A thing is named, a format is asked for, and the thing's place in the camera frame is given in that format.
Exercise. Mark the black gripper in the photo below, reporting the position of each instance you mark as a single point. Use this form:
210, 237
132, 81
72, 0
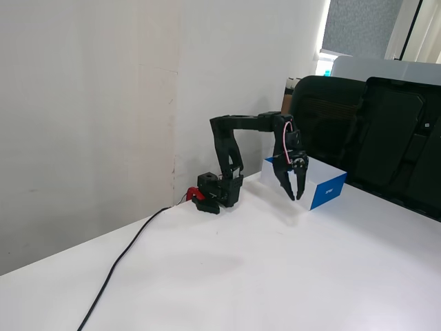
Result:
288, 167

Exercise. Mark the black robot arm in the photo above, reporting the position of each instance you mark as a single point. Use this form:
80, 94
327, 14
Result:
224, 145

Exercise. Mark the blue and white cardboard box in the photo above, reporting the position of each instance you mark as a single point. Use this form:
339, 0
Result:
327, 191

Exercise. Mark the brown cardboard box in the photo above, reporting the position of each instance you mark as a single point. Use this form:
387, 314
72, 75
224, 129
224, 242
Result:
286, 103

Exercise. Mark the black mesh office chair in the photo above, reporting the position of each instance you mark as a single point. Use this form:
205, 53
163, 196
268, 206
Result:
327, 120

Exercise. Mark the small white container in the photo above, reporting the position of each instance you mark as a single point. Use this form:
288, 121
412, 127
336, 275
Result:
291, 82

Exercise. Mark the red black table clamp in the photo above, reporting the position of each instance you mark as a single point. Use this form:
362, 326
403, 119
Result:
194, 194

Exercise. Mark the small teal object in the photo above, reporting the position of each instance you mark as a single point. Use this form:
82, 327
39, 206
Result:
327, 73

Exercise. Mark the white board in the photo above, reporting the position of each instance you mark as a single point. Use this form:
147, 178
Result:
379, 69

